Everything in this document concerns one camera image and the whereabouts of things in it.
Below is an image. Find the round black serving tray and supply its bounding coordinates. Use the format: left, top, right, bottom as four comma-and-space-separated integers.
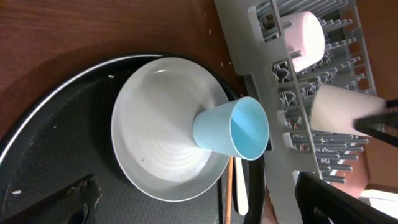
0, 52, 267, 224

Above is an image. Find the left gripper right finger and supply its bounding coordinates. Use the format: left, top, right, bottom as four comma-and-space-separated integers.
295, 172, 397, 224

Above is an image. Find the wooden chopstick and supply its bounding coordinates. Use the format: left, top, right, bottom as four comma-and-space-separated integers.
224, 157, 233, 224

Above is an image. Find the pale green plate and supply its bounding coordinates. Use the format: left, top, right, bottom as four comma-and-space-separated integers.
111, 57, 229, 202

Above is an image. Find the cream cup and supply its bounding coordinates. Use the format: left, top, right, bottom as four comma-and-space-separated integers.
310, 84, 386, 136

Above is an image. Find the white bowl with food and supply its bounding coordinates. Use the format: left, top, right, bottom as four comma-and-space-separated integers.
281, 11, 326, 72

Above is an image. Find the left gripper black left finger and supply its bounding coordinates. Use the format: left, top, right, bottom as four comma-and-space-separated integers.
1, 174, 102, 224

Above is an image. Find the light blue cup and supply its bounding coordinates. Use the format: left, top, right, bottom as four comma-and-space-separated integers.
192, 96, 269, 161

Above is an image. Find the grey dishwasher rack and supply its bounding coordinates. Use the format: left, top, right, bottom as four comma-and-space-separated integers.
215, 0, 376, 223

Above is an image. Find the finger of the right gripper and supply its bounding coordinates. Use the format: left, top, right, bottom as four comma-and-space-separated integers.
386, 98, 398, 108
354, 112, 398, 147

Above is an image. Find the white plastic fork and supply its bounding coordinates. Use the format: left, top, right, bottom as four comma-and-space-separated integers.
234, 157, 249, 216

